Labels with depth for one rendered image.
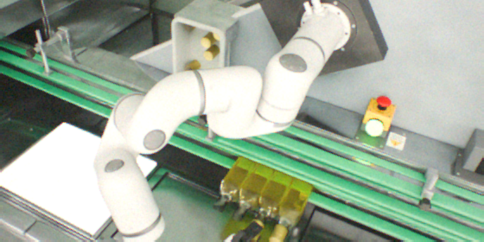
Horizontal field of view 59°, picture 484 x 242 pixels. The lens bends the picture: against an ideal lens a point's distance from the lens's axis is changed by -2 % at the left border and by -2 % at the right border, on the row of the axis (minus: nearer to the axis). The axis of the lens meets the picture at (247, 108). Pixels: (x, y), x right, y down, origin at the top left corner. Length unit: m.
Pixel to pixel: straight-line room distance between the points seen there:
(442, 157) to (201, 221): 0.69
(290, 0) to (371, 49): 0.23
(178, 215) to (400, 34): 0.79
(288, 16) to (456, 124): 0.53
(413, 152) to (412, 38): 0.30
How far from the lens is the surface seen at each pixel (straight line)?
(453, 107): 1.24
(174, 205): 1.35
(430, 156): 1.24
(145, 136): 0.73
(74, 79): 1.58
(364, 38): 1.10
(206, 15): 1.30
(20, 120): 1.79
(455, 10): 1.11
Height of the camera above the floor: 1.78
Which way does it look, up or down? 46 degrees down
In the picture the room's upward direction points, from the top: 142 degrees counter-clockwise
